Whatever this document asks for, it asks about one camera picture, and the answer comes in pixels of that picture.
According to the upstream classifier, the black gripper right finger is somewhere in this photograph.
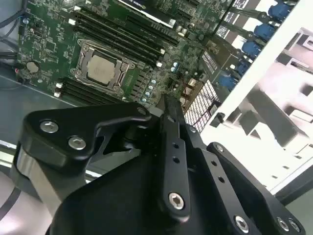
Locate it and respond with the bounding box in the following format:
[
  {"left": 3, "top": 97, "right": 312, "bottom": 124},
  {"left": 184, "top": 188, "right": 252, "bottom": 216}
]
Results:
[{"left": 168, "top": 97, "right": 306, "bottom": 235}]

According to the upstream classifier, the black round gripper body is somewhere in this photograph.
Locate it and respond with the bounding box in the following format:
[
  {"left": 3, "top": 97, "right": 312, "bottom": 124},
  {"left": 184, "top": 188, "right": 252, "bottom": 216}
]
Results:
[{"left": 48, "top": 151, "right": 235, "bottom": 235}]

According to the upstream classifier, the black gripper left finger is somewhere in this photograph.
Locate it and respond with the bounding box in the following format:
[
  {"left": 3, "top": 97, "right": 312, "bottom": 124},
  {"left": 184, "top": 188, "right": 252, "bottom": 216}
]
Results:
[{"left": 14, "top": 95, "right": 192, "bottom": 219}]

